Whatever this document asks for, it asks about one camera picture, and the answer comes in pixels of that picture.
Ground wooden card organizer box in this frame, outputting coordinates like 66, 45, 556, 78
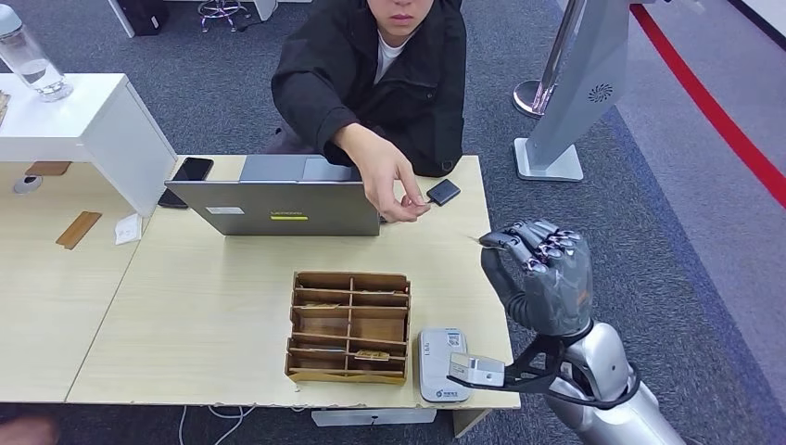
285, 271, 412, 387

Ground black drive cable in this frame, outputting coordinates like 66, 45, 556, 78
378, 199, 431, 224

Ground silver kiosk stand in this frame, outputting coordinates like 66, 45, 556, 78
513, 0, 655, 183

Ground white desk shelf riser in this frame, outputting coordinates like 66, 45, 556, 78
0, 72, 179, 218

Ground black external drive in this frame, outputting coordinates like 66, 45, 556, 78
425, 178, 462, 208

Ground person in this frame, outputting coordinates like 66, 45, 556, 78
263, 0, 468, 179

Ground black camera bracket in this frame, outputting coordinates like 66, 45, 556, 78
446, 334, 569, 396

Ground person's right hand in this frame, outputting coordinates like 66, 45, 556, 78
333, 122, 432, 224

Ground small white paper tag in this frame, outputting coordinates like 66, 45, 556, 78
114, 212, 144, 247

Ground white box under desk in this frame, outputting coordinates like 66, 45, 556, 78
311, 409, 437, 428

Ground chrome stanchion post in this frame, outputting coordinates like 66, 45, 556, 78
513, 0, 588, 119

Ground clear water bottle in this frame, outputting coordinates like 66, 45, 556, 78
0, 5, 74, 103

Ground long wooden slat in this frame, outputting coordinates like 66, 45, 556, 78
55, 210, 103, 251

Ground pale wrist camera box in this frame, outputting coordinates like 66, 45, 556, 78
447, 351, 507, 388

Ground black cabinet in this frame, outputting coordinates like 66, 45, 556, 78
115, 0, 170, 36

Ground black smartphone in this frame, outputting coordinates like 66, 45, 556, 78
157, 157, 215, 210

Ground white card reader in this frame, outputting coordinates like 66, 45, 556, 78
418, 327, 473, 404

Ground chrome chair base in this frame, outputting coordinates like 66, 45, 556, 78
197, 0, 250, 33

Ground pinkish blurred object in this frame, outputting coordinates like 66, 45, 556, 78
0, 416, 59, 445

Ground grey desk grommet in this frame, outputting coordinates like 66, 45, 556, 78
12, 174, 44, 196

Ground grey laptop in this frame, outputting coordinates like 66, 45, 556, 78
164, 154, 382, 237

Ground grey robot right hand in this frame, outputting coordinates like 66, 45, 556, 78
478, 220, 595, 337

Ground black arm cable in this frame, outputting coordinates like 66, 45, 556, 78
543, 362, 641, 411

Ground wooden desk side panel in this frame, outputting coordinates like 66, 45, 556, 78
452, 409, 494, 439

